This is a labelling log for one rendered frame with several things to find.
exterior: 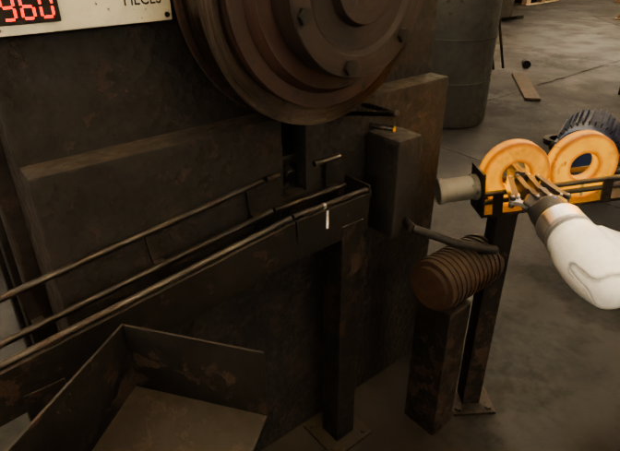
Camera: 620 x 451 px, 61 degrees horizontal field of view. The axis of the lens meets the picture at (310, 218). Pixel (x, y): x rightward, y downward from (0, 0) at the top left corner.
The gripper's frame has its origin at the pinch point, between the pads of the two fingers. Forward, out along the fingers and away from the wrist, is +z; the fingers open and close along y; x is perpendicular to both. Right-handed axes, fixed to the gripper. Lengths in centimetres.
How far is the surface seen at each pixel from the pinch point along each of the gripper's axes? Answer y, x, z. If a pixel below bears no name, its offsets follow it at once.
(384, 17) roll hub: -35, 36, -14
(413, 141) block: -23.7, 7.8, 0.1
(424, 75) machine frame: -15.8, 14.0, 24.5
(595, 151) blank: 16.7, 4.7, -1.1
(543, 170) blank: 5.9, 0.7, -1.4
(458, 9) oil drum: 62, -15, 232
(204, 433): -64, -6, -58
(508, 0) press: 307, -106, 720
